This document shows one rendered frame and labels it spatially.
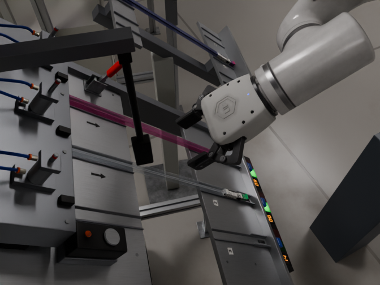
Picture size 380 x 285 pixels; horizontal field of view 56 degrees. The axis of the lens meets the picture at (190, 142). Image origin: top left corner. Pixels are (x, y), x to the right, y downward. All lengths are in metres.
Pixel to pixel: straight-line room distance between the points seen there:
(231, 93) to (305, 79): 0.12
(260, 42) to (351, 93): 0.66
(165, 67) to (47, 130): 0.65
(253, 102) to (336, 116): 1.62
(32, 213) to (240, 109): 0.33
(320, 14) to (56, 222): 0.49
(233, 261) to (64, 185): 0.40
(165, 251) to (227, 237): 0.88
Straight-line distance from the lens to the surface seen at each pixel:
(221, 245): 0.74
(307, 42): 0.56
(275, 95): 0.55
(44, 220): 0.45
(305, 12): 0.62
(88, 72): 0.75
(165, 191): 1.73
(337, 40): 0.55
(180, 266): 1.60
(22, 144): 0.49
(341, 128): 2.12
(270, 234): 0.88
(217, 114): 0.58
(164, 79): 1.15
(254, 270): 0.80
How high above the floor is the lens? 1.54
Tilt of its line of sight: 54 degrees down
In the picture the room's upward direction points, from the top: straight up
